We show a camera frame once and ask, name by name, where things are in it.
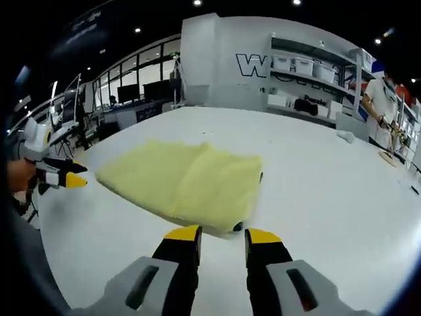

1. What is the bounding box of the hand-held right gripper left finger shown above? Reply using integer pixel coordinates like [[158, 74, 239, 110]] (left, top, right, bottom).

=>
[[74, 224, 203, 316]]

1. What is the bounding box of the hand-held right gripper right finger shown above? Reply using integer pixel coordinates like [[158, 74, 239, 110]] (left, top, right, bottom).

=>
[[244, 227, 379, 316]]

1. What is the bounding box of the yellow garment with blue sleeve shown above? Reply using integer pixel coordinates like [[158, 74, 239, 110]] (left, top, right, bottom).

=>
[[94, 140, 264, 235]]

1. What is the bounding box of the person's left hand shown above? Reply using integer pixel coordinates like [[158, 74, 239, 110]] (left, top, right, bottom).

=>
[[5, 159, 37, 194]]

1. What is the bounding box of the large silver monitor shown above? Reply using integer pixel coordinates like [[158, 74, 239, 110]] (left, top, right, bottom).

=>
[[61, 74, 83, 125]]

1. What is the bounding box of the grey office desk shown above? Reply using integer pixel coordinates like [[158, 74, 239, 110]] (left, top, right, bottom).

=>
[[104, 100, 165, 130]]

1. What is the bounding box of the black computer monitor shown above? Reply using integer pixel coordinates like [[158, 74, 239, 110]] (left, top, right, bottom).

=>
[[117, 84, 141, 103], [143, 80, 174, 100]]

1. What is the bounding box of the dark hanging banner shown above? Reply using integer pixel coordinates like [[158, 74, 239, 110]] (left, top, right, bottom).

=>
[[64, 11, 111, 45]]

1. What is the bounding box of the grey chair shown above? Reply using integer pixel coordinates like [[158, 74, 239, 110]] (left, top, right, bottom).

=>
[[335, 111, 370, 143], [185, 84, 211, 107]]

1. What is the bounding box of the black bag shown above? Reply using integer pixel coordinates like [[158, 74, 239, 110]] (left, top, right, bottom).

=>
[[293, 98, 319, 117]]

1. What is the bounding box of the beige flat object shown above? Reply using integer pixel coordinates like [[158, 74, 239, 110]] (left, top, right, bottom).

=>
[[378, 150, 404, 167]]

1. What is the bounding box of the white box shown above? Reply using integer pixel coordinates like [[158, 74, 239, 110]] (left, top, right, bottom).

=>
[[328, 100, 345, 121]]

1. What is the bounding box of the white storage bin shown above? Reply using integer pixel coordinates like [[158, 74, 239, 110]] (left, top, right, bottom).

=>
[[312, 63, 337, 83], [272, 55, 295, 72], [293, 57, 315, 75]]

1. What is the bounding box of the metal shelf rack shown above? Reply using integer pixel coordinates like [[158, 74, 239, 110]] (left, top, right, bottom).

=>
[[266, 32, 378, 128]]

